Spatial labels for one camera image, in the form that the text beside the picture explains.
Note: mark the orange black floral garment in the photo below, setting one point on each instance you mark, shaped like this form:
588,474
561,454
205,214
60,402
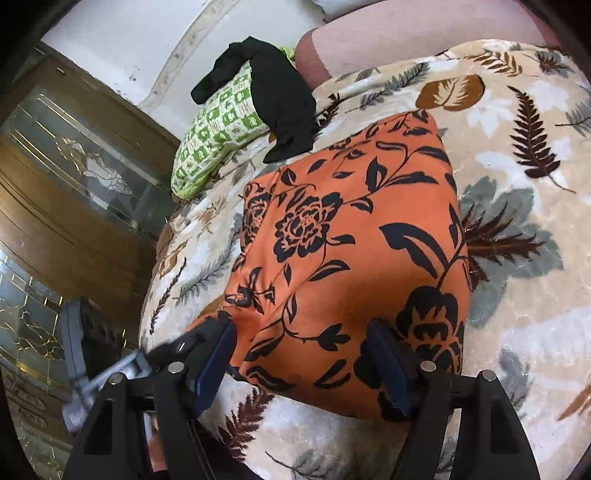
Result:
368,228

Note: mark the grey pillow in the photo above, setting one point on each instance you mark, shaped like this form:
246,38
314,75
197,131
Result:
333,9

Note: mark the green patterned white cloth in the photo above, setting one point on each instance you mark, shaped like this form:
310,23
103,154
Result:
223,124

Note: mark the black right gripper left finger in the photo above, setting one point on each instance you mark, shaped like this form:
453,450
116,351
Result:
146,427

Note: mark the brown wooden glass-panel wardrobe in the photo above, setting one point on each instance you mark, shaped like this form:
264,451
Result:
84,198

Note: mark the beige leaf-patterned fleece blanket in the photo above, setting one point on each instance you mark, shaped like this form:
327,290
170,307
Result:
514,120

